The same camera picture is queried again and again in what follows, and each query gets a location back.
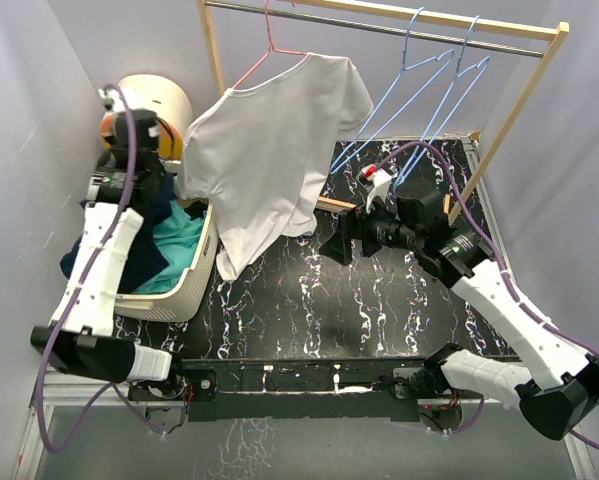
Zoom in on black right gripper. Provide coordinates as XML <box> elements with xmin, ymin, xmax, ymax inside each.
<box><xmin>318</xmin><ymin>191</ymin><xmax>422</xmax><ymax>266</ymax></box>

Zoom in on teal t shirt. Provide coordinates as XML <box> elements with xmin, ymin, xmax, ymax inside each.
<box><xmin>130</xmin><ymin>200</ymin><xmax>205</xmax><ymax>295</ymax></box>

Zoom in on navy blue t shirt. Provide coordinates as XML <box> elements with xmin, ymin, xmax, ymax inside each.
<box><xmin>60</xmin><ymin>172</ymin><xmax>177</xmax><ymax>294</ymax></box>

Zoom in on light blue wire hanger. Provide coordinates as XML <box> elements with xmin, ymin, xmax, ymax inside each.
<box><xmin>393</xmin><ymin>14</ymin><xmax>491</xmax><ymax>186</ymax></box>

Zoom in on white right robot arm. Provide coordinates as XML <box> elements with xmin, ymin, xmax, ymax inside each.
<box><xmin>319</xmin><ymin>183</ymin><xmax>599</xmax><ymax>440</ymax></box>

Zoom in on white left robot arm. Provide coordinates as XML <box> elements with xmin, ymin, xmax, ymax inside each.
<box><xmin>30</xmin><ymin>109</ymin><xmax>186</xmax><ymax>399</ymax></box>

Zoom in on white t shirt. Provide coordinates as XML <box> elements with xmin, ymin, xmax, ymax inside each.
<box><xmin>176</xmin><ymin>53</ymin><xmax>374</xmax><ymax>282</ymax></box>

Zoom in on cream laundry basket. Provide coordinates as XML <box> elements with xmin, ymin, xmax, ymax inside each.
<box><xmin>114</xmin><ymin>200</ymin><xmax>219</xmax><ymax>323</ymax></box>

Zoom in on cream orange drawer cabinet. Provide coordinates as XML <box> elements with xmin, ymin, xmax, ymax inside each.
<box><xmin>99</xmin><ymin>74</ymin><xmax>193</xmax><ymax>162</ymax></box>

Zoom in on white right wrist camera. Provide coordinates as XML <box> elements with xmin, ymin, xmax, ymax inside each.
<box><xmin>357</xmin><ymin>164</ymin><xmax>392</xmax><ymax>214</ymax></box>

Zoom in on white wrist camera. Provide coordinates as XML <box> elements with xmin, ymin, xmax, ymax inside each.
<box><xmin>97</xmin><ymin>86</ymin><xmax>130</xmax><ymax>113</ymax></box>
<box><xmin>357</xmin><ymin>164</ymin><xmax>392</xmax><ymax>214</ymax></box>

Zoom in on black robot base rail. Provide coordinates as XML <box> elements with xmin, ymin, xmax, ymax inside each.
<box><xmin>130</xmin><ymin>358</ymin><xmax>472</xmax><ymax>430</ymax></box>

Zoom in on pink wire hanger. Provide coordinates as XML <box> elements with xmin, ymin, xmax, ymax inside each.
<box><xmin>231</xmin><ymin>1</ymin><xmax>307</xmax><ymax>90</ymax></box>

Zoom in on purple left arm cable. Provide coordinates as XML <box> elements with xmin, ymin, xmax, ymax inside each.
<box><xmin>32</xmin><ymin>83</ymin><xmax>165</xmax><ymax>455</ymax></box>

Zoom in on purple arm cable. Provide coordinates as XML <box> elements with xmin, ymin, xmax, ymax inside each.
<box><xmin>373</xmin><ymin>140</ymin><xmax>599</xmax><ymax>457</ymax></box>
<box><xmin>32</xmin><ymin>83</ymin><xmax>165</xmax><ymax>455</ymax></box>

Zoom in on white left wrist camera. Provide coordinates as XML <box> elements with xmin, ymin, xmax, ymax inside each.
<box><xmin>97</xmin><ymin>86</ymin><xmax>130</xmax><ymax>113</ymax></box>

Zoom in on aluminium frame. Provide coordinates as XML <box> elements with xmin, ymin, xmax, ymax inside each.
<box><xmin>13</xmin><ymin>294</ymin><xmax>599</xmax><ymax>480</ymax></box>

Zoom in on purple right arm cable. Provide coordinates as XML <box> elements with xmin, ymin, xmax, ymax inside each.
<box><xmin>373</xmin><ymin>140</ymin><xmax>599</xmax><ymax>457</ymax></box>

